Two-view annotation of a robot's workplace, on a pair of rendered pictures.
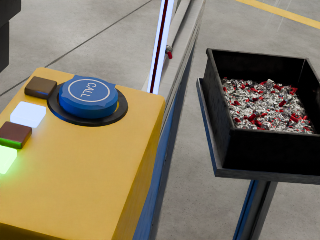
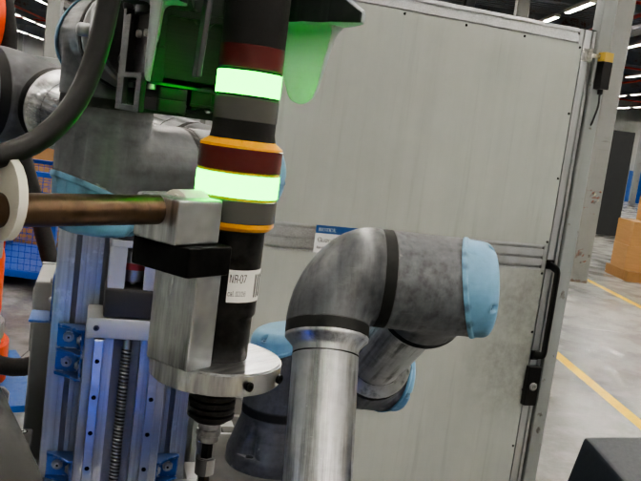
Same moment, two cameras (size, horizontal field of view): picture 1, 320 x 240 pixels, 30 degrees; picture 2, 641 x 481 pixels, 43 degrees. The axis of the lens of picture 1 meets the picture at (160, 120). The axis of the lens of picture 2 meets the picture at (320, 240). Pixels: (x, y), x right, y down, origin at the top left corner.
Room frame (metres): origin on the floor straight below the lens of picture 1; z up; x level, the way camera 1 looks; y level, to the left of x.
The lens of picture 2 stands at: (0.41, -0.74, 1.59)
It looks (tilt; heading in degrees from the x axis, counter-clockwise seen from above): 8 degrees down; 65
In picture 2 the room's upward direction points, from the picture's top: 7 degrees clockwise
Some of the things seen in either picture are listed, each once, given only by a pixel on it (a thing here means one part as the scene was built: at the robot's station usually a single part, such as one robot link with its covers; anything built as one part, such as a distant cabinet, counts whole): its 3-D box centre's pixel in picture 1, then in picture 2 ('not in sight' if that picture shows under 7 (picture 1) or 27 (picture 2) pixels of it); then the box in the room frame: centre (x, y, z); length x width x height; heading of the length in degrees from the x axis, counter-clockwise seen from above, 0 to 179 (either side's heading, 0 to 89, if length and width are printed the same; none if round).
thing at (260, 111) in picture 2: not in sight; (245, 109); (0.55, -0.33, 1.59); 0.03 x 0.03 x 0.01
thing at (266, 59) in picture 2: not in sight; (252, 58); (0.55, -0.33, 1.62); 0.03 x 0.03 x 0.01
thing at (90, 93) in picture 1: (88, 98); not in sight; (0.34, 0.05, 1.08); 0.04 x 0.04 x 0.02
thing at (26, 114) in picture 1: (28, 114); not in sight; (0.31, 0.08, 1.08); 0.02 x 0.02 x 0.01; 84
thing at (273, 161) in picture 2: not in sight; (239, 158); (0.55, -0.33, 1.57); 0.04 x 0.04 x 0.01
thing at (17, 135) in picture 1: (13, 135); not in sight; (0.29, 0.09, 1.08); 0.02 x 0.02 x 0.01; 84
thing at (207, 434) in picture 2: not in sight; (209, 419); (0.55, -0.33, 1.43); 0.01 x 0.01 x 0.02
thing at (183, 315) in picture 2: not in sight; (212, 288); (0.55, -0.34, 1.50); 0.09 x 0.07 x 0.10; 29
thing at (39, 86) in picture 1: (41, 87); not in sight; (0.34, 0.08, 1.08); 0.02 x 0.02 x 0.01; 84
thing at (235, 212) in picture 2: not in sight; (234, 207); (0.55, -0.33, 1.54); 0.04 x 0.04 x 0.01
